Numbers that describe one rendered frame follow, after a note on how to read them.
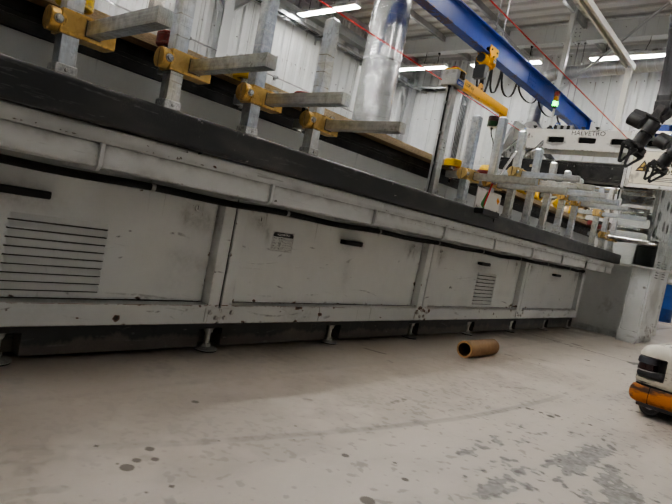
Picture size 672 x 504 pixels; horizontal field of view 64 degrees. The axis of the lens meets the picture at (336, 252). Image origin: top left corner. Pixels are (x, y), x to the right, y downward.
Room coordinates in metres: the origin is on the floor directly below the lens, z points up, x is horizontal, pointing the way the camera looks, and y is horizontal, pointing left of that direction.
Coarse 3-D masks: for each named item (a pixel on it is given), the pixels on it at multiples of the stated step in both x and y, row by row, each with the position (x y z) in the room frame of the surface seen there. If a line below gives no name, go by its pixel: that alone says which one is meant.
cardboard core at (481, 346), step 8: (464, 344) 2.57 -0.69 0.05; (472, 344) 2.52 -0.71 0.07; (480, 344) 2.57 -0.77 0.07; (488, 344) 2.64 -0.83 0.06; (496, 344) 2.70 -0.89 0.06; (464, 352) 2.57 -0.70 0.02; (472, 352) 2.50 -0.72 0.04; (480, 352) 2.56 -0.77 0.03; (488, 352) 2.64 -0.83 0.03; (496, 352) 2.72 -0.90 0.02
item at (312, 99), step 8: (272, 96) 1.50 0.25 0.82; (280, 96) 1.48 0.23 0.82; (288, 96) 1.46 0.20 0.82; (296, 96) 1.44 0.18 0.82; (304, 96) 1.42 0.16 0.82; (312, 96) 1.40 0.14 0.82; (320, 96) 1.38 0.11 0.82; (328, 96) 1.36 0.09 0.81; (336, 96) 1.35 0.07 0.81; (344, 96) 1.34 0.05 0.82; (240, 104) 1.60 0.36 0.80; (272, 104) 1.51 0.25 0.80; (280, 104) 1.49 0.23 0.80; (288, 104) 1.47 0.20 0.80; (296, 104) 1.45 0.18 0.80; (304, 104) 1.43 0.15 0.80; (312, 104) 1.41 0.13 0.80; (320, 104) 1.39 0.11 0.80; (328, 104) 1.37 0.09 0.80; (336, 104) 1.35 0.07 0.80; (344, 104) 1.34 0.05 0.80
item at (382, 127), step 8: (296, 120) 1.80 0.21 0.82; (328, 120) 1.70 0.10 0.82; (336, 120) 1.68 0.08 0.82; (344, 120) 1.66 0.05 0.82; (352, 120) 1.64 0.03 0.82; (360, 120) 1.62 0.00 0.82; (296, 128) 1.81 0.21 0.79; (304, 128) 1.77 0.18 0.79; (328, 128) 1.70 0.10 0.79; (336, 128) 1.68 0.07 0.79; (344, 128) 1.66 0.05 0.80; (352, 128) 1.63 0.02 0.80; (360, 128) 1.61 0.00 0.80; (368, 128) 1.59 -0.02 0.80; (376, 128) 1.57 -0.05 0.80; (384, 128) 1.56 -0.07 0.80; (392, 128) 1.54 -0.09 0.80; (400, 128) 1.53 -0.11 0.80
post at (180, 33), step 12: (180, 0) 1.31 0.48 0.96; (192, 0) 1.32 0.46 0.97; (180, 12) 1.31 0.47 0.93; (192, 12) 1.33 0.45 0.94; (180, 24) 1.31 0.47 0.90; (180, 36) 1.31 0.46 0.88; (180, 48) 1.32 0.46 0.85; (168, 72) 1.31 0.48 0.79; (168, 84) 1.31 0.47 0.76; (180, 84) 1.33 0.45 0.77; (168, 96) 1.31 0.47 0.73
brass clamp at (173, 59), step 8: (160, 48) 1.29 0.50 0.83; (168, 48) 1.30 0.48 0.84; (160, 56) 1.29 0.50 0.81; (168, 56) 1.28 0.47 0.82; (176, 56) 1.30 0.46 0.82; (184, 56) 1.32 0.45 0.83; (192, 56) 1.33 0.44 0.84; (160, 64) 1.29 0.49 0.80; (168, 64) 1.30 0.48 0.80; (176, 64) 1.31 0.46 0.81; (184, 64) 1.32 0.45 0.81; (184, 72) 1.32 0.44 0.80; (192, 80) 1.38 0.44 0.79; (200, 80) 1.36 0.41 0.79; (208, 80) 1.38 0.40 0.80
